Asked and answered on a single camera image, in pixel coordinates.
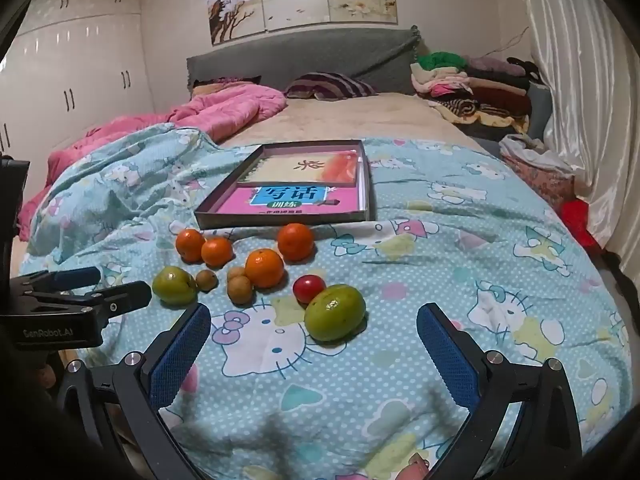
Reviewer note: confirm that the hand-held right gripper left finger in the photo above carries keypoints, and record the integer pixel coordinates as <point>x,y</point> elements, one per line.
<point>180,355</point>

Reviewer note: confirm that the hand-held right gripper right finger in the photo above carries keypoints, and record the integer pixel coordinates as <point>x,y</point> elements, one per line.
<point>445,355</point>

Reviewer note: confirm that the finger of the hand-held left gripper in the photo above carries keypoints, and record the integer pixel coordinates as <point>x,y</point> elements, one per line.
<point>75,278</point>
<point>127,296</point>

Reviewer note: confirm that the small green jujube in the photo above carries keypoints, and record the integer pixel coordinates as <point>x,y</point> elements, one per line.
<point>174,286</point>

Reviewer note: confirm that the brown longan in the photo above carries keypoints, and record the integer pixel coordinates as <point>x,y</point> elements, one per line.
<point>241,293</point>
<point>206,280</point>
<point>236,273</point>

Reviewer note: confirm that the orange mandarin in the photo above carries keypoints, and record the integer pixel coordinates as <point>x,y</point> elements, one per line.
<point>217,252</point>
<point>295,242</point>
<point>264,268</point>
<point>189,245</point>

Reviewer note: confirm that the large green jujube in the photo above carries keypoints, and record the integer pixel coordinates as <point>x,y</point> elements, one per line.
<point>335,313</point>

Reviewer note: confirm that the red cherry tomato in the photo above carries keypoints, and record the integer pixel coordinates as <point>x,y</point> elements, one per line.
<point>308,288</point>

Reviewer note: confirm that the shallow grey cardboard box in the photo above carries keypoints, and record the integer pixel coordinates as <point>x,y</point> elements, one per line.
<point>280,220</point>

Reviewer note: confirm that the blue cartoon cat blanket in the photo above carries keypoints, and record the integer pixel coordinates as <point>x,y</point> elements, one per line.
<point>400,285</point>

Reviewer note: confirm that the red cloth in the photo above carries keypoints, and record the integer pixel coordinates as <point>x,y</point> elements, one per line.
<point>577,220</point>

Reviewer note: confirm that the pink book with blue label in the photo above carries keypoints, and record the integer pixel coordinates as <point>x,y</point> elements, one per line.
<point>300,200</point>

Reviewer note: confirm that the pink floral cloth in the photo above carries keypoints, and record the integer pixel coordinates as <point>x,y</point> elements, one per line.
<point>545,180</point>

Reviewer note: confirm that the pink quilt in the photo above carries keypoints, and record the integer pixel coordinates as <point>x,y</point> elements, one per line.
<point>225,110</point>

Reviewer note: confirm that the cream and orange book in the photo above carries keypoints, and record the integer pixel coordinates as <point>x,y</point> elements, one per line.
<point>295,165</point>

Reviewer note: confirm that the white wardrobe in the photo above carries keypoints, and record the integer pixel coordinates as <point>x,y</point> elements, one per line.
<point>75,60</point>

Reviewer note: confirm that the white crumpled cloth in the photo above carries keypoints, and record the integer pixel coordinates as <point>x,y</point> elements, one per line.
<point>525,147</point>

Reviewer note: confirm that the dark patterned pillow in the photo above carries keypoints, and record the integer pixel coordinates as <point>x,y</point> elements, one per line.
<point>220,82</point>

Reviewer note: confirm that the beige bed sheet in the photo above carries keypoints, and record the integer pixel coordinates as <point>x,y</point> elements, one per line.
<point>375,115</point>

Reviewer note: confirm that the grey blue cushion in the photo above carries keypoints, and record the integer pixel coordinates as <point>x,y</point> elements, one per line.
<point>540,107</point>

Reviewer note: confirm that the pile of folded clothes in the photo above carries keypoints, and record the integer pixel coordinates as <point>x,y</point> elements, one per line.
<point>475,90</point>

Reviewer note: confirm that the purple striped pillow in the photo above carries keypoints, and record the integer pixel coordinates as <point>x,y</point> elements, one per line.
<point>325,85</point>

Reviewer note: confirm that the green folded garment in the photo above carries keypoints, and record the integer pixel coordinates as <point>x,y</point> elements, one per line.
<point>440,60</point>

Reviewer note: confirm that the grey padded headboard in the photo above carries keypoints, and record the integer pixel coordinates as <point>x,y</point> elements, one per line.
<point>300,55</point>

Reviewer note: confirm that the white satin curtain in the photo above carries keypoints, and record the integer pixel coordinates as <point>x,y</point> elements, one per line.
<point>575,85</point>

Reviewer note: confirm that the blossom tree painting panel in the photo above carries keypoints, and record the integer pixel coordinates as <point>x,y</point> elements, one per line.
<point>232,0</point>

